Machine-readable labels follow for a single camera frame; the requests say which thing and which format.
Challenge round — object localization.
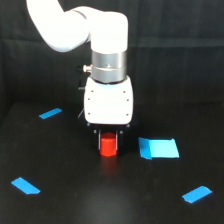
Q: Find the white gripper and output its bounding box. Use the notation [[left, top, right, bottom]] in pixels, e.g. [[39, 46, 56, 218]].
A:
[[78, 76, 134, 153]]

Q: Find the red cylinder block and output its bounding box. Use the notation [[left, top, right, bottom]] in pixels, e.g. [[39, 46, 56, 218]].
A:
[[100, 132, 116, 157]]

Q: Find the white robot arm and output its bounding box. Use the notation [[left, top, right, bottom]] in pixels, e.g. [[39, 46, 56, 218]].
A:
[[26, 0, 133, 157]]

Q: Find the large blue paper square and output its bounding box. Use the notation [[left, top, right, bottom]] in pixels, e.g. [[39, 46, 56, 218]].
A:
[[138, 138, 179, 160]]

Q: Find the blue tape strip top left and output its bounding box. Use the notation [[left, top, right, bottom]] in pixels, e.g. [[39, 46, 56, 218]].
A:
[[39, 108, 62, 119]]

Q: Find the blue tape strip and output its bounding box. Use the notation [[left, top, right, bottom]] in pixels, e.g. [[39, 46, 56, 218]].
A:
[[39, 108, 62, 119], [11, 177, 40, 195], [182, 186, 212, 203]]

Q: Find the blue tape strip bottom left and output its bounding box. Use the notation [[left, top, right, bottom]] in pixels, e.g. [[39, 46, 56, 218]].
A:
[[11, 177, 40, 195]]

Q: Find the blue tape strip bottom right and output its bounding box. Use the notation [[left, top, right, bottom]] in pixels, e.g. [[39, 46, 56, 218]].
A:
[[182, 186, 212, 203]]

